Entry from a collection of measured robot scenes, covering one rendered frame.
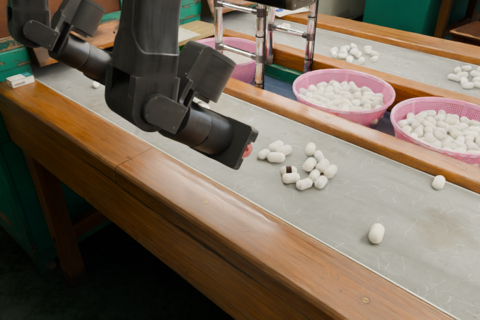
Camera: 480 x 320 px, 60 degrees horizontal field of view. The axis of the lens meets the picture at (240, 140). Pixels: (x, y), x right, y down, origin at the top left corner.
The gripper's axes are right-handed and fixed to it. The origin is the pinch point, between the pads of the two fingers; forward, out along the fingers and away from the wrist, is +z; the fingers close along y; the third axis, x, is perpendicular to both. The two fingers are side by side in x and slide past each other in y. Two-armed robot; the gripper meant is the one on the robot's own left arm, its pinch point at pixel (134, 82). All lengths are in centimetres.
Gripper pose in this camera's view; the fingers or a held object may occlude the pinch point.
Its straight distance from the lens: 96.1
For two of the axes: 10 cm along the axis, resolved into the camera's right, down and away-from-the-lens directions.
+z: 5.1, 2.5, 8.2
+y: -7.5, -3.4, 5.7
